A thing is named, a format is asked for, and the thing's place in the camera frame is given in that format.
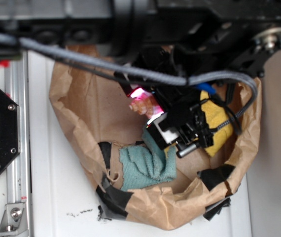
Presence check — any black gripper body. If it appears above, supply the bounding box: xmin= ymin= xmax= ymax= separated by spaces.
xmin=153 ymin=86 xmax=214 ymax=158

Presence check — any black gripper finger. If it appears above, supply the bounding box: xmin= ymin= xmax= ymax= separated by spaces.
xmin=118 ymin=74 xmax=163 ymax=113
xmin=146 ymin=113 xmax=179 ymax=150

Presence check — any orange spiral sea shell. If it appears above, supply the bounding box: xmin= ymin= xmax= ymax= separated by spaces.
xmin=129 ymin=95 xmax=160 ymax=118

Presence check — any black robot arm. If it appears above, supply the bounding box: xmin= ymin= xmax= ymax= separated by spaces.
xmin=0 ymin=0 xmax=281 ymax=158

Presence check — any yellow terry cloth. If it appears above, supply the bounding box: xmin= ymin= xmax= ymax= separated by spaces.
xmin=201 ymin=90 xmax=234 ymax=157

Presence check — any brown paper bag bin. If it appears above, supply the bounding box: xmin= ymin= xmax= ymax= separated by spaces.
xmin=49 ymin=63 xmax=262 ymax=230

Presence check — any teal terry cloth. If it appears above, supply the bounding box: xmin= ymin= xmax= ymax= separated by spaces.
xmin=119 ymin=128 xmax=176 ymax=191

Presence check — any white plastic tray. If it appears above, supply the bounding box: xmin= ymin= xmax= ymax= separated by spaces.
xmin=28 ymin=52 xmax=251 ymax=237

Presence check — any aluminium extrusion rail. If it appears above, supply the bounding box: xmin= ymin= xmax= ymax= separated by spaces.
xmin=0 ymin=56 xmax=34 ymax=237

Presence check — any grey braided cable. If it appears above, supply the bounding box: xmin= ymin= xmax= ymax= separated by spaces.
xmin=0 ymin=31 xmax=258 ymax=135

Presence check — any metal corner bracket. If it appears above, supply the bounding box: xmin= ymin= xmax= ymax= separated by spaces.
xmin=0 ymin=203 xmax=29 ymax=237

